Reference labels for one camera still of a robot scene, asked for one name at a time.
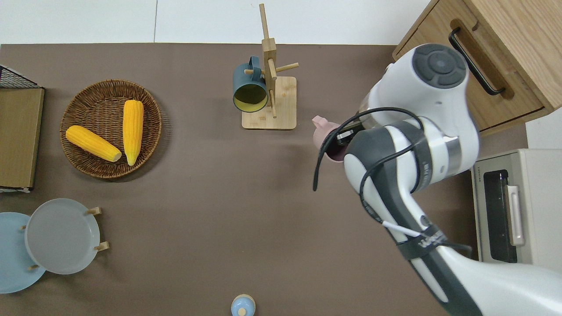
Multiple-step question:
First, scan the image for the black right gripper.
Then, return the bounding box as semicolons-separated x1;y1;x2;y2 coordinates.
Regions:
336;122;365;146

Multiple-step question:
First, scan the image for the pink mug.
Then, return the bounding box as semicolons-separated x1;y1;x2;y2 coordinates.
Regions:
312;115;348;164

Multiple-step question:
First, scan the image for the wooden mug rack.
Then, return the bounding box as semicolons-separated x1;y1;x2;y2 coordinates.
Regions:
241;4;299;130

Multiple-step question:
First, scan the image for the dark blue mug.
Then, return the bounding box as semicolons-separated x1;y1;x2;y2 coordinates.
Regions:
232;56;269;113

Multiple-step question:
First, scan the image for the wooden cabinet box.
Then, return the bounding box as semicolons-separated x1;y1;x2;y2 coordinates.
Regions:
392;0;562;132

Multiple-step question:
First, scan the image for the brown table mat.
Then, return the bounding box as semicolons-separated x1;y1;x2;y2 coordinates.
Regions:
0;43;530;316

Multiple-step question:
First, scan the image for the white toaster oven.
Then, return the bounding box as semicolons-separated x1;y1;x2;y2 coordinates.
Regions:
471;148;562;268

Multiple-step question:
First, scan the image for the small blue round knob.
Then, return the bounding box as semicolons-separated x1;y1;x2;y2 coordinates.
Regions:
231;294;256;316

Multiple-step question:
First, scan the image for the yellow corn cob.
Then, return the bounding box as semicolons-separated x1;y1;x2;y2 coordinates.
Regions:
122;100;144;166
65;125;122;162

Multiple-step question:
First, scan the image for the brown wicker basket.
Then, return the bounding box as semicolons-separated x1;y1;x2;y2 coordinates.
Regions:
60;79;162;180

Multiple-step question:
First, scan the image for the wooden plate rack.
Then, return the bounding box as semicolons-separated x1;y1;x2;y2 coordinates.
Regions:
18;206;110;271

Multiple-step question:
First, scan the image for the grey plate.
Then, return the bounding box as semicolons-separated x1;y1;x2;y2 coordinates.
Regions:
25;198;101;275

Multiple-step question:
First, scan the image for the light blue plate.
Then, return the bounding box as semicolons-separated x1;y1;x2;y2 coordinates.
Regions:
0;212;47;294

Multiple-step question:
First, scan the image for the black cabinet handle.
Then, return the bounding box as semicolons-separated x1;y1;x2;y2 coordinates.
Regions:
448;27;506;96

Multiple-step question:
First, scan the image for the wire and wood shelf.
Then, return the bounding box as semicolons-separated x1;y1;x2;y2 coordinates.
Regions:
0;65;45;193

